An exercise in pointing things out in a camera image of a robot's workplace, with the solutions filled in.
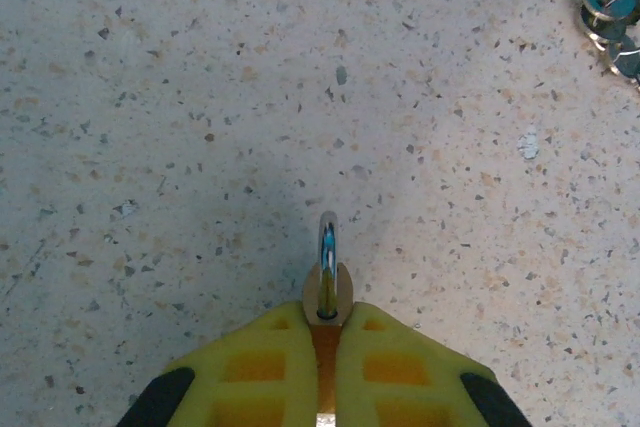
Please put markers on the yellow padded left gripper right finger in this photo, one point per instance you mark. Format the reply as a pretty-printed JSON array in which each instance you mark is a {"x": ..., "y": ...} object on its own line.
[{"x": 400, "y": 372}]

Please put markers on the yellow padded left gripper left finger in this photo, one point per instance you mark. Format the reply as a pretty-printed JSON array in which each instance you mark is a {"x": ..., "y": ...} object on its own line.
[{"x": 240, "y": 372}]

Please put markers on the brass padlock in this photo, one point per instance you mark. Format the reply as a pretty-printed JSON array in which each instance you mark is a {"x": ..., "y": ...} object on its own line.
[{"x": 326, "y": 297}]

